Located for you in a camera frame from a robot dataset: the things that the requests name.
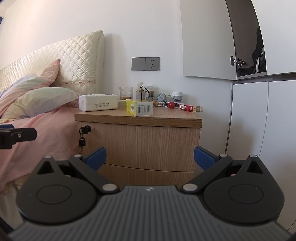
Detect open white wardrobe door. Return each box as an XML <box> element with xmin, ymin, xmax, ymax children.
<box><xmin>180</xmin><ymin>0</ymin><xmax>237</xmax><ymax>81</ymax></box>

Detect cream lace bed skirt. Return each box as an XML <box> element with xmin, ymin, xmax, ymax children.
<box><xmin>0</xmin><ymin>178</ymin><xmax>30</xmax><ymax>230</ymax></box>

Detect white cabinet door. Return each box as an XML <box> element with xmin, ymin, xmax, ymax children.
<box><xmin>228</xmin><ymin>82</ymin><xmax>270</xmax><ymax>160</ymax></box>
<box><xmin>258</xmin><ymin>80</ymin><xmax>296</xmax><ymax>232</ymax></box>

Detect wooden nightstand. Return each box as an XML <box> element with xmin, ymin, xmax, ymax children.
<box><xmin>74</xmin><ymin>107</ymin><xmax>203</xmax><ymax>188</ymax></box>

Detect clear glass cup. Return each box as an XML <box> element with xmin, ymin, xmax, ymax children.
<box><xmin>119</xmin><ymin>87</ymin><xmax>134</xmax><ymax>100</ymax></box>

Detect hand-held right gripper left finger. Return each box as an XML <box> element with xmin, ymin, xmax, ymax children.
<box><xmin>37</xmin><ymin>146</ymin><xmax>119</xmax><ymax>194</ymax></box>

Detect wooden drawer with lock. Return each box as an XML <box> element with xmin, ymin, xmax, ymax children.
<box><xmin>79</xmin><ymin>122</ymin><xmax>201</xmax><ymax>172</ymax></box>

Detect small yellow medicine box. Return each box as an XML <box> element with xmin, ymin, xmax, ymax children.
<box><xmin>125</xmin><ymin>100</ymin><xmax>154</xmax><ymax>117</ymax></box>

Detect pastel checked pillow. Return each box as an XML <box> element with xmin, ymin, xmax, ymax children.
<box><xmin>1</xmin><ymin>87</ymin><xmax>80</xmax><ymax>120</ymax></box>

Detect red cigarette box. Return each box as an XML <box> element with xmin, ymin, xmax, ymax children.
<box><xmin>180</xmin><ymin>104</ymin><xmax>204</xmax><ymax>113</ymax></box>

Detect pink duvet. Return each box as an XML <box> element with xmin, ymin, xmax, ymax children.
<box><xmin>0</xmin><ymin>102</ymin><xmax>93</xmax><ymax>230</ymax></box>

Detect dark clothes in wardrobe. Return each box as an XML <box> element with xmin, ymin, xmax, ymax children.
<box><xmin>237</xmin><ymin>27</ymin><xmax>267</xmax><ymax>76</ymax></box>

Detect white tissue pack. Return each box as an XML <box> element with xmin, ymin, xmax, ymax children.
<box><xmin>79</xmin><ymin>94</ymin><xmax>118</xmax><ymax>112</ymax></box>

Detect pink striped pillow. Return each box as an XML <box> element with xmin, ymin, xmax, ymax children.
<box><xmin>0</xmin><ymin>59</ymin><xmax>61</xmax><ymax>99</ymax></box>

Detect plain wooden drawer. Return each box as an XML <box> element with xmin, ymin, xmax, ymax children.
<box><xmin>98</xmin><ymin>163</ymin><xmax>195</xmax><ymax>188</ymax></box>

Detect metal door hinge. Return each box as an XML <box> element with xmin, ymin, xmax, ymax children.
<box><xmin>230</xmin><ymin>56</ymin><xmax>246</xmax><ymax>67</ymax></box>

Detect closed white wardrobe door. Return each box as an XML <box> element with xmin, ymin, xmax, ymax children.
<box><xmin>251</xmin><ymin>0</ymin><xmax>296</xmax><ymax>76</ymax></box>

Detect grey wall socket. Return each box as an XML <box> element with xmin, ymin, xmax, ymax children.
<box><xmin>145</xmin><ymin>57</ymin><xmax>160</xmax><ymax>71</ymax></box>

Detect cream quilted headboard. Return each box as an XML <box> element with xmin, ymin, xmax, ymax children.
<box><xmin>0</xmin><ymin>30</ymin><xmax>105</xmax><ymax>108</ymax></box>

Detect white charger plug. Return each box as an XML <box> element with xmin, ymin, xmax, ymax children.
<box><xmin>170</xmin><ymin>92</ymin><xmax>184</xmax><ymax>104</ymax></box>

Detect grey plush toy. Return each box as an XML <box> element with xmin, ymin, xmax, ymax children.
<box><xmin>156</xmin><ymin>93</ymin><xmax>171</xmax><ymax>103</ymax></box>

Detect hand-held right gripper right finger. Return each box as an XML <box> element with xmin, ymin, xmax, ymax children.
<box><xmin>181</xmin><ymin>146</ymin><xmax>264</xmax><ymax>194</ymax></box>

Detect grey wall switch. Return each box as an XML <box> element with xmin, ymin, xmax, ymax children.
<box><xmin>132</xmin><ymin>57</ymin><xmax>146</xmax><ymax>71</ymax></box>

